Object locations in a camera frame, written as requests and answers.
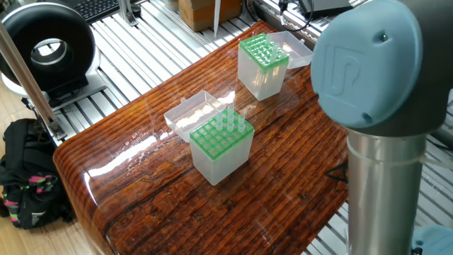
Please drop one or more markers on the translucent tip box green rack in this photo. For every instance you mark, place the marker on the translucent tip box green rack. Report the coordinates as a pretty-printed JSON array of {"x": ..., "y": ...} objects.
[
  {"x": 258, "y": 85},
  {"x": 219, "y": 159}
]

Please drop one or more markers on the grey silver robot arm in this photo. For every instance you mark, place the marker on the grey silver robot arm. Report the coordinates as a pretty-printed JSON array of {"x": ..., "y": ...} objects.
[{"x": 382, "y": 106}]

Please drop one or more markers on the clear hinged box lid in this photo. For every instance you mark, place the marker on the clear hinged box lid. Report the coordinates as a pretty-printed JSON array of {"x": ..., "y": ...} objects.
[
  {"x": 187, "y": 117},
  {"x": 299, "y": 53}
]

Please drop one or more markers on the glossy wooden board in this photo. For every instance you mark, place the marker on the glossy wooden board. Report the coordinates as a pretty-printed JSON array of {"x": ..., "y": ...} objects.
[{"x": 248, "y": 191}]

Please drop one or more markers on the brown cardboard box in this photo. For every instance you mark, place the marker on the brown cardboard box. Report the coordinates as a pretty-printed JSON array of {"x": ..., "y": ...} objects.
[{"x": 198, "y": 13}]

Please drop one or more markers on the black power adapter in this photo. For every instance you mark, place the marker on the black power adapter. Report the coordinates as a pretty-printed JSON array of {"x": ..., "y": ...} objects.
[{"x": 329, "y": 6}]

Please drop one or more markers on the black round fan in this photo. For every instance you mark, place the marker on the black round fan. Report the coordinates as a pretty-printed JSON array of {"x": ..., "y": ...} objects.
[{"x": 74, "y": 42}]

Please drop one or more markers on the black keyboard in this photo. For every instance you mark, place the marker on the black keyboard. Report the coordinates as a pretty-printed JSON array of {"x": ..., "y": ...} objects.
[{"x": 95, "y": 7}]

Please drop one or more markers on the black backpack pink trim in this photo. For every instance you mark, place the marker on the black backpack pink trim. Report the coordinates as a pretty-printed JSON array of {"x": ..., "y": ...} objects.
[{"x": 28, "y": 170}]

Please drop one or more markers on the slim aluminium post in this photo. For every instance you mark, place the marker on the slim aluminium post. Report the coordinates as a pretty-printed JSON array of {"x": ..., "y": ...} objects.
[{"x": 25, "y": 78}]

